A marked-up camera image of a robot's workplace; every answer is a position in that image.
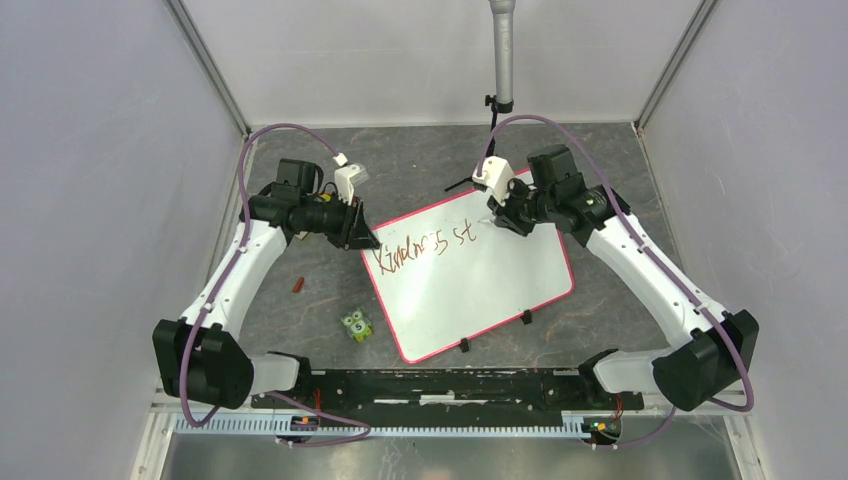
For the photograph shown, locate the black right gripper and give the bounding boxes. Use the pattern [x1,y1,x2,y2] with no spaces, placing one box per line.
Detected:
[487,175,556,237]

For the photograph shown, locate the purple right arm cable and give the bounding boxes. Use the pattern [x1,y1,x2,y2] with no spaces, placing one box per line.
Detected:
[475,115,757,452]

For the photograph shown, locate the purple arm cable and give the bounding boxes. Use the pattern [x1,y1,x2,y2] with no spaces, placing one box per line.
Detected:
[178,123,374,448]
[475,115,757,452]

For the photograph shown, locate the grey camera pole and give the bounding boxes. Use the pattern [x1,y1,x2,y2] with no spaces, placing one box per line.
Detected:
[489,0,516,113]

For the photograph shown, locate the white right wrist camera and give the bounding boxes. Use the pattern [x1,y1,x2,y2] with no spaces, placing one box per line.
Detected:
[471,156,515,206]

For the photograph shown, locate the black tripod stand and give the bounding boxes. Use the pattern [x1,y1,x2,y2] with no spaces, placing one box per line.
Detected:
[442,94,506,195]

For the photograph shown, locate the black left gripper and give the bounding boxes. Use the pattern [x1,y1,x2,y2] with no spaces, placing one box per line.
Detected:
[301,190,381,252]

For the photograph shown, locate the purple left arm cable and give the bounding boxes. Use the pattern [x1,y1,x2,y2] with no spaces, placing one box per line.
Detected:
[178,123,374,448]

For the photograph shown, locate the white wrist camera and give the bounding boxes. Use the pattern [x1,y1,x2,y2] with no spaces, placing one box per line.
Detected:
[471,156,515,206]
[333,153,369,205]

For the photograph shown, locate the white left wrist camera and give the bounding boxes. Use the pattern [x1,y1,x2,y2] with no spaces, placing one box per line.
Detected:
[333,153,369,205]

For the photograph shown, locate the brown marker cap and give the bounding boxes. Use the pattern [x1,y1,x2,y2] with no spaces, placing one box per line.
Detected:
[292,277,305,293]

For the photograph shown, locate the white board with pink frame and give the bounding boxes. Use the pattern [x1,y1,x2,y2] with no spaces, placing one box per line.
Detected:
[361,189,575,364]

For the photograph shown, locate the white slotted cable duct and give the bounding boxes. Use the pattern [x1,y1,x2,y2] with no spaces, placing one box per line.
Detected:
[173,410,624,439]

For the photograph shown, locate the green owl number toy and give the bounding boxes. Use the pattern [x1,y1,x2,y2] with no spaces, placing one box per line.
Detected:
[340,307,373,343]

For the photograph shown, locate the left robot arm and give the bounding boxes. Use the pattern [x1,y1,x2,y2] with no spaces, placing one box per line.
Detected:
[152,155,380,409]

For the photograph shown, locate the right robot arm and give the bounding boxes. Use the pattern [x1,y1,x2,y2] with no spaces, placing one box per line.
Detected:
[472,144,760,412]

